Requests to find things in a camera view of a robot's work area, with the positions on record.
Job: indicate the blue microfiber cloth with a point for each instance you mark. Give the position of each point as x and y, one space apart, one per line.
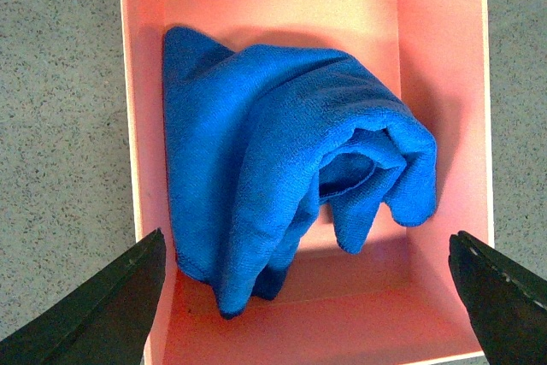
258 140

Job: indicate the pink plastic bin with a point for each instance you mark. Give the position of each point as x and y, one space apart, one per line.
394 302

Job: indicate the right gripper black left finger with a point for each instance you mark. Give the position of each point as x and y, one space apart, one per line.
106 320

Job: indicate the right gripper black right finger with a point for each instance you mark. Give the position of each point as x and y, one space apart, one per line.
506 303

